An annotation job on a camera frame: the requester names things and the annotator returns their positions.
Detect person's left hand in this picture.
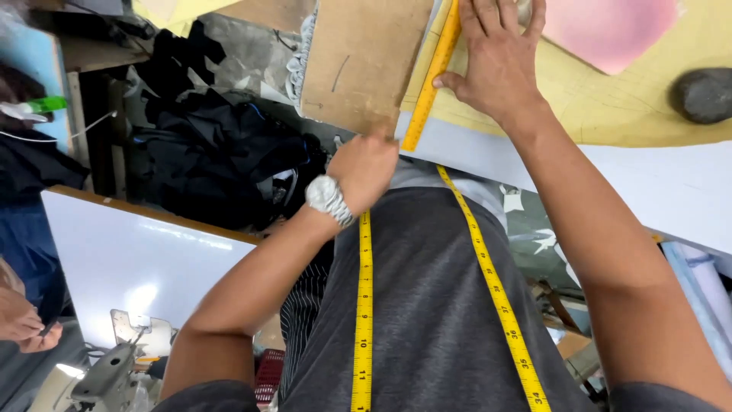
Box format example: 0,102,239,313
325,129,401,218

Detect person's right hand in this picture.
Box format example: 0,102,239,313
432,0,548,125

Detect yellow ruler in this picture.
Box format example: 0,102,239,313
400,0,463,153

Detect brown cardboard pattern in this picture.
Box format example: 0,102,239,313
299,0,435,139

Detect silver wristwatch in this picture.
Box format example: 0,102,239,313
304,174,357,229

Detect white fabric trim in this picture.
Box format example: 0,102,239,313
285,10,319,105

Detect yellow measuring tape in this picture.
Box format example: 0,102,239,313
350,164,553,412

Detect pile of black fabric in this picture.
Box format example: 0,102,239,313
128,20,328,231

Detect gray t-shirt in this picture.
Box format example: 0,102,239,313
151,186,727,412

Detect black striped fabric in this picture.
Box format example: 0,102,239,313
278,243,335,404

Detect yellow pattern paper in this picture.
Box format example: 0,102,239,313
400,0,732,149

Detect pink fabric piece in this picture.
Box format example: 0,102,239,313
540,0,685,76

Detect red plastic basket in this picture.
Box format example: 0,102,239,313
253,348,286,405

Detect white work table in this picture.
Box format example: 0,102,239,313
40,186,261,351

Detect dark gray stone weight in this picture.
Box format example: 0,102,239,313
670,68,732,125

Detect green spray bottle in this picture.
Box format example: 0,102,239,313
0,95,69,122

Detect light blue fabric rolls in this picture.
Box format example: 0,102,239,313
659,240,732,381

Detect gray sewing machine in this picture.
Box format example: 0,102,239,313
67,309,175,412

